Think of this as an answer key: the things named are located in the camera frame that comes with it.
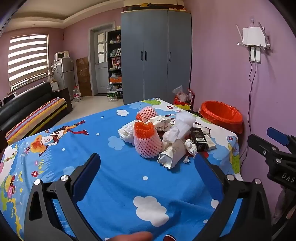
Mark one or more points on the row of orange round items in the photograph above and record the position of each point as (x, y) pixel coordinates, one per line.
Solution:
(177, 9)

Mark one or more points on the white wall router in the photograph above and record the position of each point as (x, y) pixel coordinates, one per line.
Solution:
(253, 36)

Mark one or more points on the white panelled door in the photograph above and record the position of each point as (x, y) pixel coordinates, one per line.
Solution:
(101, 74)

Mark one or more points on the white wrapper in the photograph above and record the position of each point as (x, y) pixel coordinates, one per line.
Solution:
(191, 148)

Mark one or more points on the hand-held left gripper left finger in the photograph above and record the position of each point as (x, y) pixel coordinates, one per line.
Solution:
(86, 176)

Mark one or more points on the red bag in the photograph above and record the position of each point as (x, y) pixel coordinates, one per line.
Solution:
(190, 96)

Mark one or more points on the black carton box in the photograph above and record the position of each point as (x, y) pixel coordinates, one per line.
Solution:
(198, 139)

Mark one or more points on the blue-grey wardrobe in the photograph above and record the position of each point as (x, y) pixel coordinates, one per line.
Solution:
(157, 69)

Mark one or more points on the orange box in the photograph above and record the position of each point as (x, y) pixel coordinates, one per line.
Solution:
(115, 80)

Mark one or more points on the striped window blind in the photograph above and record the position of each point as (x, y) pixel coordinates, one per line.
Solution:
(27, 60)

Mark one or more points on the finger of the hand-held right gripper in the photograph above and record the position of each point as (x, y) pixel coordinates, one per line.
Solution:
(276, 135)
(260, 144)

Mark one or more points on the dark open bookshelf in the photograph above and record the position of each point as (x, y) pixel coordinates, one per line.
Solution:
(114, 58)

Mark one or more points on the small white foam sheet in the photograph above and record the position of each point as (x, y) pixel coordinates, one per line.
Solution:
(172, 134)

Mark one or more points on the black mesh bag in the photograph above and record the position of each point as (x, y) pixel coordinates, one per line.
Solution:
(196, 114)

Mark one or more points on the yellow shopping bag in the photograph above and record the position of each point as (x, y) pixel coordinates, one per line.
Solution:
(182, 107)

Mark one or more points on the clear plastic bag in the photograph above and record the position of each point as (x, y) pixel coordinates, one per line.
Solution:
(180, 92)

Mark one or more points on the person's left hand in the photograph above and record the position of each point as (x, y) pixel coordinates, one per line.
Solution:
(134, 237)

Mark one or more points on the brown wooden board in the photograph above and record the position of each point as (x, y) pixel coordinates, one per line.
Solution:
(83, 76)

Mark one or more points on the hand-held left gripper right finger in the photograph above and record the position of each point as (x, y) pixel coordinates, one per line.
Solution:
(208, 178)

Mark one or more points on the pink foam fruit net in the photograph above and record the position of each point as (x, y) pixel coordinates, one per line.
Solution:
(146, 113)

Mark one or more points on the striped sofa cushion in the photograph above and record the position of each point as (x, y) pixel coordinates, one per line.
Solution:
(34, 118)

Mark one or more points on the small white box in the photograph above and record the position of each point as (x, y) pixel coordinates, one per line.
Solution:
(211, 143)

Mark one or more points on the small white cabinet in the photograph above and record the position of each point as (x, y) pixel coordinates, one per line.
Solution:
(54, 86)

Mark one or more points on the black leather sofa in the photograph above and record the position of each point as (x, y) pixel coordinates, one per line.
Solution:
(23, 102)

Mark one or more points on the silver fridge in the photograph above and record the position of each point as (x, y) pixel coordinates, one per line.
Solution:
(67, 74)

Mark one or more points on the waste bin with orange liner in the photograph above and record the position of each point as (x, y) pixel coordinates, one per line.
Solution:
(231, 120)

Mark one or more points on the red label water bottle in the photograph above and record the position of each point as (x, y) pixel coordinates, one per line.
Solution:
(77, 95)

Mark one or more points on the white microwave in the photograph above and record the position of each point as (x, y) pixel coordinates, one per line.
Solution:
(62, 55)

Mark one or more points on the blue cartoon printed bedsheet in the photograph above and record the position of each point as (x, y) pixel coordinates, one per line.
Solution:
(115, 185)

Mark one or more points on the white wall socket box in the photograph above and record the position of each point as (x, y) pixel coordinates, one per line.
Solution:
(256, 56)

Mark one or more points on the pink and orange foam net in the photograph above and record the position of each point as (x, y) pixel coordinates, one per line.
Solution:
(146, 143)

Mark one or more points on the white script printed paper bag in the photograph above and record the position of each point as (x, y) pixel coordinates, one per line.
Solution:
(161, 122)

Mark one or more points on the crushed white paper cup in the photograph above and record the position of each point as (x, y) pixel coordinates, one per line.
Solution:
(173, 150)

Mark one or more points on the green label water bottle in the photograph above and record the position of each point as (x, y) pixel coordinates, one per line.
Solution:
(112, 93)

